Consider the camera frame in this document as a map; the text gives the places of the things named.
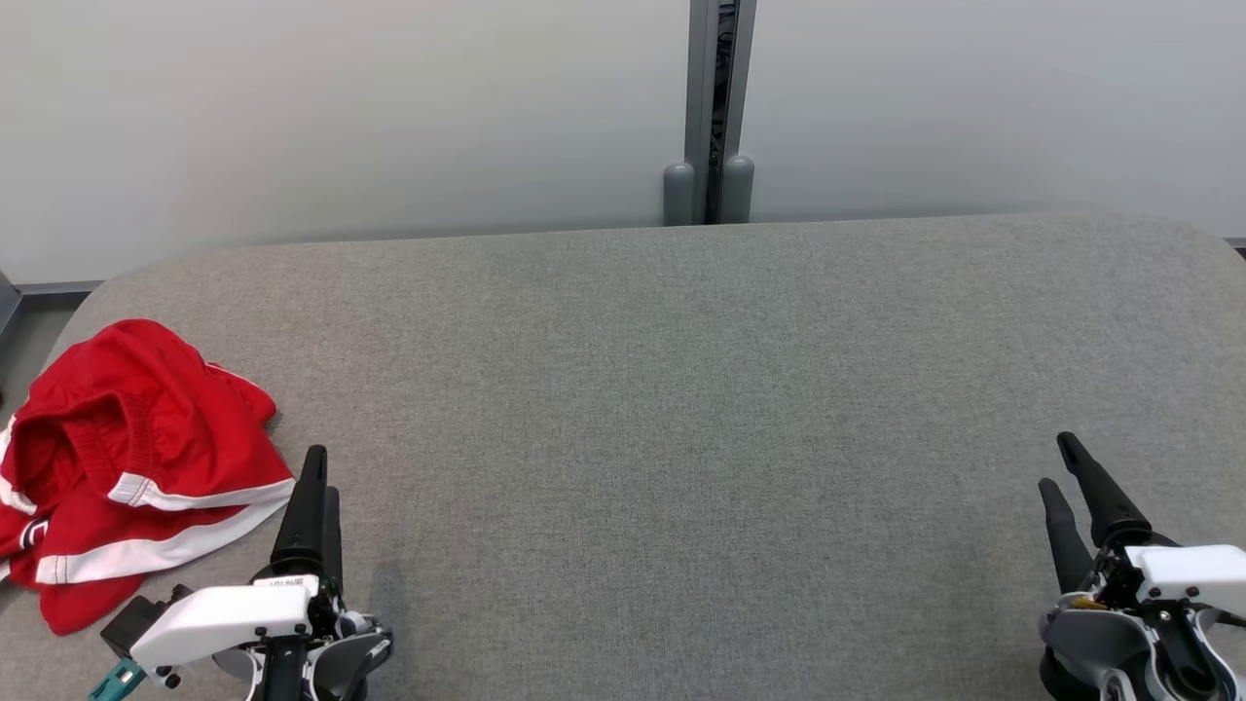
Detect left camera cable teal plug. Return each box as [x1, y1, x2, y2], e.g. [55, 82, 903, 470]
[90, 657, 147, 701]

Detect grey partition post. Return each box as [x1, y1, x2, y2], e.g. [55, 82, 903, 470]
[663, 0, 757, 227]

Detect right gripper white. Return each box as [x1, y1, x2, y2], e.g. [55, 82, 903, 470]
[1038, 431, 1246, 618]

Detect red basketball shorts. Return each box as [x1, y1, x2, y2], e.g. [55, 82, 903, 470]
[0, 319, 296, 512]

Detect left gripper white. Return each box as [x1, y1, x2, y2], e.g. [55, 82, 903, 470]
[129, 445, 344, 701]

